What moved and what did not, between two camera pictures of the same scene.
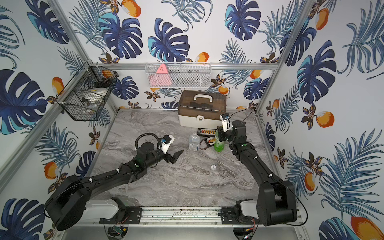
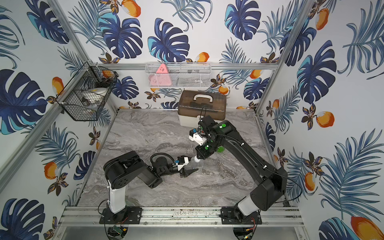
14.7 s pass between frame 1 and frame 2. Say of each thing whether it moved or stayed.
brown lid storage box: stayed
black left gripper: moved
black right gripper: moved
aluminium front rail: stayed
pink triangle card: stayed
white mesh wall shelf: stayed
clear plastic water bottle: moved
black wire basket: stayed
